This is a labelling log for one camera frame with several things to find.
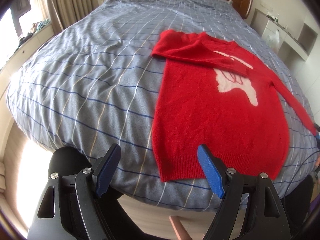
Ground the beige curtain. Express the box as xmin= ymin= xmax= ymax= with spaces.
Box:
xmin=47 ymin=0 xmax=98 ymax=35

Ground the clothes pile on sill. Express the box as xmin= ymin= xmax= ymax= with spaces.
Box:
xmin=18 ymin=18 xmax=51 ymax=47

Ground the red knit sweater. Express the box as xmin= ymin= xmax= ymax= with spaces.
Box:
xmin=151 ymin=30 xmax=317 ymax=182

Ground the white bedside desk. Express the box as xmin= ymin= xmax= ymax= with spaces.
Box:
xmin=250 ymin=9 xmax=309 ymax=61

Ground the blue plaid duvet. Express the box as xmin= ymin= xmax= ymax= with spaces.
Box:
xmin=7 ymin=0 xmax=319 ymax=212

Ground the white plastic bag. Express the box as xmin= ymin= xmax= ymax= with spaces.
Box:
xmin=266 ymin=29 xmax=280 ymax=54

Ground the window sill cabinet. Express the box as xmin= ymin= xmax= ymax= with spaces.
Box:
xmin=1 ymin=23 xmax=55 ymax=97

